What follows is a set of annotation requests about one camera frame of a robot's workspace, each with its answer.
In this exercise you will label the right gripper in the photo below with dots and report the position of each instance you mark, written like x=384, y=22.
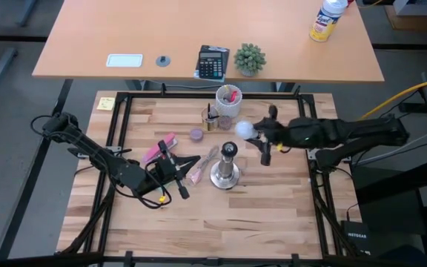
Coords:
x=280, y=133

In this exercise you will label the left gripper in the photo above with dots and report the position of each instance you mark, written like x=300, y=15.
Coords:
x=163, y=172

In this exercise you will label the white lightbulb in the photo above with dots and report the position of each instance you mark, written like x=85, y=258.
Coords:
x=245, y=130

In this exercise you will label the metal lamp stand black socket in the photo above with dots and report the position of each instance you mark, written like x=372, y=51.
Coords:
x=224, y=176

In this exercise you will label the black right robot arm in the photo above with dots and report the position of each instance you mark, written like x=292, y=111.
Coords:
x=347, y=130

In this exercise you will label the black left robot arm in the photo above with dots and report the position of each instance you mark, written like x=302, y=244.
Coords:
x=102, y=159

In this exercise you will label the purple round cap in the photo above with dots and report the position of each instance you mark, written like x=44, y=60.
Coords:
x=196, y=135

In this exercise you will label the small purple jar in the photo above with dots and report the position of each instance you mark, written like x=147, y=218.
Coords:
x=225, y=123

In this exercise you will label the white ribbed pen cup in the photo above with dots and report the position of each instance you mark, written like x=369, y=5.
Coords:
x=228, y=108

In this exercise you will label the red pen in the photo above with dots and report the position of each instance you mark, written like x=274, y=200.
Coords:
x=233, y=96

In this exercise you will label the black pen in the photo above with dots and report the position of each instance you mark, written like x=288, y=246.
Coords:
x=208, y=115

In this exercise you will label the small green potted plant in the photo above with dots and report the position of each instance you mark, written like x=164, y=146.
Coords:
x=250, y=59

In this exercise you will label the black calculator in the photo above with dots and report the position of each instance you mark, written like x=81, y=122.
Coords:
x=211, y=66
x=224, y=50

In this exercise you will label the yellow sticky note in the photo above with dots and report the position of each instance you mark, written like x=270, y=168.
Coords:
x=105, y=103

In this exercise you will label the grey desk grommet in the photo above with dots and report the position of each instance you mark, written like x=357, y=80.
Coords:
x=163, y=61

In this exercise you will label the white rectangular tray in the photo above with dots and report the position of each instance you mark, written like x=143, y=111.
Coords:
x=124, y=60

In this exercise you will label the yellow Lysol wipes canister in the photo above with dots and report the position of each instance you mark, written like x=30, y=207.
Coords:
x=324, y=22

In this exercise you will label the light wood desk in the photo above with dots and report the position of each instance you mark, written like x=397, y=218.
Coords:
x=161, y=29

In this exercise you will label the black Netgear box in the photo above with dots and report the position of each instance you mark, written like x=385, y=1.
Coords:
x=356, y=237

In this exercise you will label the red bowl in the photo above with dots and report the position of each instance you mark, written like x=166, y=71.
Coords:
x=350, y=2

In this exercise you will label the brown cardboard sheet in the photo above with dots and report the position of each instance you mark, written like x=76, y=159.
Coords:
x=413, y=23

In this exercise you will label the grey box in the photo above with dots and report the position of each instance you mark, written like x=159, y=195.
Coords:
x=417, y=7

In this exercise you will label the black metal table frame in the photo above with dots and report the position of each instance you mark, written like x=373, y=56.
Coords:
x=180, y=95

